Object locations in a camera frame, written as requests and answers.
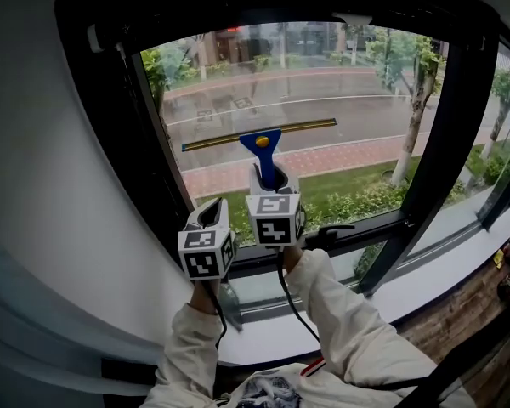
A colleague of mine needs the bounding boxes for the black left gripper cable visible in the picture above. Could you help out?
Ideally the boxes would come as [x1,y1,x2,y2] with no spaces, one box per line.
[203,282,229,352]

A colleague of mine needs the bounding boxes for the black window frame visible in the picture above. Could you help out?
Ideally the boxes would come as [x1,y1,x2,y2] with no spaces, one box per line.
[53,0,510,297]

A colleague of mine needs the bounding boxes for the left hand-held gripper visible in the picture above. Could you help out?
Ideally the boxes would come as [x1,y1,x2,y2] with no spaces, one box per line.
[177,196,238,281]

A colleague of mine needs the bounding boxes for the black window handle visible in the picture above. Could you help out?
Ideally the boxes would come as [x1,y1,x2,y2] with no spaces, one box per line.
[304,224,356,250]

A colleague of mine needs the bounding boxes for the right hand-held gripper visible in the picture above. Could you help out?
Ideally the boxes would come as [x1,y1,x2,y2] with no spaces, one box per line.
[244,162,307,250]

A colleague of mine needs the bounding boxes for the narrow fixed glass pane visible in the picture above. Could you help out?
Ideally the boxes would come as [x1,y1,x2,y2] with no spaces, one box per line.
[224,240,388,314]

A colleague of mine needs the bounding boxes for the person's left forearm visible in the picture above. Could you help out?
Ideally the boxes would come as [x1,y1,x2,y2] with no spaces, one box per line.
[139,280,229,408]

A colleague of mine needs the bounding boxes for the person's white printed jacket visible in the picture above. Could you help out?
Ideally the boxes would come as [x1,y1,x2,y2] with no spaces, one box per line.
[212,361,477,408]

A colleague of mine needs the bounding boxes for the black roller screen box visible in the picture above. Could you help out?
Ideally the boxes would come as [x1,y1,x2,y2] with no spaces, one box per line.
[87,8,490,54]

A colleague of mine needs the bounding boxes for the black screen panel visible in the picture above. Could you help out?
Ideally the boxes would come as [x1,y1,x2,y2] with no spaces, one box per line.
[393,325,510,408]

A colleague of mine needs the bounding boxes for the person's right forearm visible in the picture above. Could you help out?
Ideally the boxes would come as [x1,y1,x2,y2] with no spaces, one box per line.
[280,244,434,399]

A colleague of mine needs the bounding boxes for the white windowsill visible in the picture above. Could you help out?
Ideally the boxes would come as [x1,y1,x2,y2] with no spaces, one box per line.
[214,210,510,367]

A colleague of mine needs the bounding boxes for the blue squeegee with brass blade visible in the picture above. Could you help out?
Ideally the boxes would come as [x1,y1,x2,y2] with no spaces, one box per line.
[180,117,338,194]

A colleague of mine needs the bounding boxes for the wide fixed glass pane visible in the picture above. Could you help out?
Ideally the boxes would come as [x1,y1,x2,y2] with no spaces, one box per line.
[407,42,510,258]

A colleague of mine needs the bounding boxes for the sash window glass pane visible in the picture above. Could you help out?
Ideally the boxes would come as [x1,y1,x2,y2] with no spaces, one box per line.
[139,21,450,246]

